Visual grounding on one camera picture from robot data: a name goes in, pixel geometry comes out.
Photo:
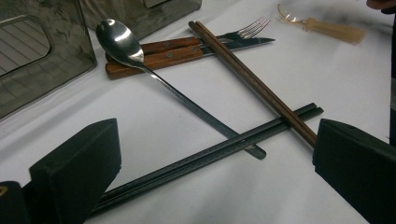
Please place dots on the long black rod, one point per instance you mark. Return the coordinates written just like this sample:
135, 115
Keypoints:
252, 76
247, 80

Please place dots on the black chopstick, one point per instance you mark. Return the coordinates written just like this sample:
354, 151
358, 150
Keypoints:
190, 169
186, 163

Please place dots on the grey transparent plastic bin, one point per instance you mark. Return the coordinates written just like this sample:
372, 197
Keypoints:
46, 77
130, 15

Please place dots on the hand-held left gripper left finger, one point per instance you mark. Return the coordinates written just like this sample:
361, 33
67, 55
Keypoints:
74, 174

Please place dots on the white table cloth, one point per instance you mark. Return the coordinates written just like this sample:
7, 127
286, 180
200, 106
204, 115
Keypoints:
311, 77

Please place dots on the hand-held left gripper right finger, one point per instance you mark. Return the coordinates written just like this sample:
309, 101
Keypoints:
358, 174

